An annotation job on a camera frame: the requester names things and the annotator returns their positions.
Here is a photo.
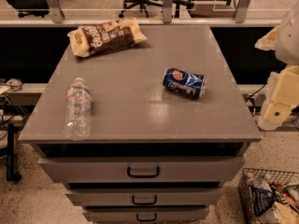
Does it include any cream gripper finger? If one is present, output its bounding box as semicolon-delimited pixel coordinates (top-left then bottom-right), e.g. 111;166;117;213
258;64;299;131
254;26;278;51

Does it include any blue pepsi can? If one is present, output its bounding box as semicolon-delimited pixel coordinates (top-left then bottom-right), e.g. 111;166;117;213
163;68;206;98

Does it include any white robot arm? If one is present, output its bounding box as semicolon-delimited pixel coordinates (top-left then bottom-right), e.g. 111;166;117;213
255;2;299;131

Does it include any red snack bag in basket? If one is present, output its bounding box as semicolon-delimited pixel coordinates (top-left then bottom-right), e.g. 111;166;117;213
270;182;298;211

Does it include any blue snack bag in basket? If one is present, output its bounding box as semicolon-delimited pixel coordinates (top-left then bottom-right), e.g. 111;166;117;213
251;188;275;217

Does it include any yellow snack bag in basket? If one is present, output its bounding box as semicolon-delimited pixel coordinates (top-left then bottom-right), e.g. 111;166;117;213
275;203;299;224

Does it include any grey drawer cabinet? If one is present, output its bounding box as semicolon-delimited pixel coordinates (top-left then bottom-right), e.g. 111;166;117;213
20;25;260;211

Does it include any top grey drawer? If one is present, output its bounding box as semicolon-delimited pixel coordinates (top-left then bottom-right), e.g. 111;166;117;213
38;156;245;183

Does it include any grey drawer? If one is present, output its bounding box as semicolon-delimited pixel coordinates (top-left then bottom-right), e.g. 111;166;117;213
38;156;245;183
82;207;209;222
66;188;223;207

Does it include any brown and cream chip bag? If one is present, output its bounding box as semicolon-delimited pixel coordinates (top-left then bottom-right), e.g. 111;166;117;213
67;19;147;58

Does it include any middle grey drawer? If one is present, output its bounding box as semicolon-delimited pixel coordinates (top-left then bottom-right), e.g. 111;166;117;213
66;188;223;207

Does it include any clear plastic water bottle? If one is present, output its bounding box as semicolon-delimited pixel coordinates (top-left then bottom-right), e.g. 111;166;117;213
63;77;92;141

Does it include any bottom grey drawer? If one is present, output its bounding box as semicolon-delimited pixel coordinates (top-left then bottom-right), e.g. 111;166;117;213
82;207;209;222

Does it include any black metal stand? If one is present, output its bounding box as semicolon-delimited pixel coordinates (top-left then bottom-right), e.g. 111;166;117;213
0;123;21;182

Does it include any black cable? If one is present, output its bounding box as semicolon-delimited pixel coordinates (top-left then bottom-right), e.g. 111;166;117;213
244;83;267;104

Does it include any wire basket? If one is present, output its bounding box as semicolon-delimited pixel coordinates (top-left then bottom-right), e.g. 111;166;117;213
238;168;299;224

